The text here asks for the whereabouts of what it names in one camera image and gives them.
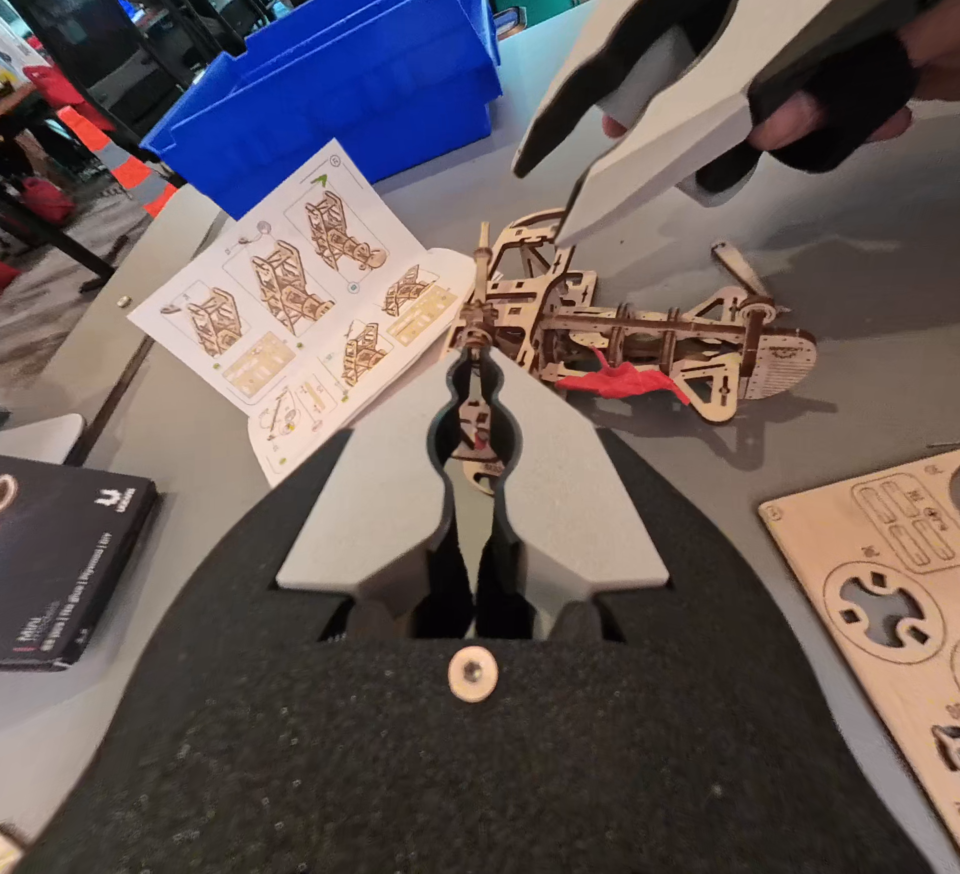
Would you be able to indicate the black kit box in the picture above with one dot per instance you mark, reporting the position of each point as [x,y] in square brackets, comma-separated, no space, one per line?
[67,551]

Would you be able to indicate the wooden model plane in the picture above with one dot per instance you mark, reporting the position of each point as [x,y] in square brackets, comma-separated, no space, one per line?
[637,334]

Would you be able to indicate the wooden sheet with round cutouts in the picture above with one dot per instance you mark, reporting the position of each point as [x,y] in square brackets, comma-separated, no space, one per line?
[885,694]

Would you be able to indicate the red bag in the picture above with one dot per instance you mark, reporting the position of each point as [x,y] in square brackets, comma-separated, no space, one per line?
[45,195]

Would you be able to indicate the white instruction booklet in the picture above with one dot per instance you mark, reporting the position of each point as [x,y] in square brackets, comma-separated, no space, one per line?
[300,304]

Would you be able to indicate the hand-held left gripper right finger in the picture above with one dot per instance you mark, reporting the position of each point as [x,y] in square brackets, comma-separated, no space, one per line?
[585,514]

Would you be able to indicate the person's right hand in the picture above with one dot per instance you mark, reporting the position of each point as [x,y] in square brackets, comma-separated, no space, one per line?
[780,124]

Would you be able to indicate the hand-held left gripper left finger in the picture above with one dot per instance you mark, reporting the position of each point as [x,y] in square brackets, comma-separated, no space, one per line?
[360,514]

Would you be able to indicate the white board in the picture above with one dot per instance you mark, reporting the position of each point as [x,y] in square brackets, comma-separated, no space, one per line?
[37,439]

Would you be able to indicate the grey desk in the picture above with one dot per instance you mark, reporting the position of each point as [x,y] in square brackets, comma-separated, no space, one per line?
[862,289]

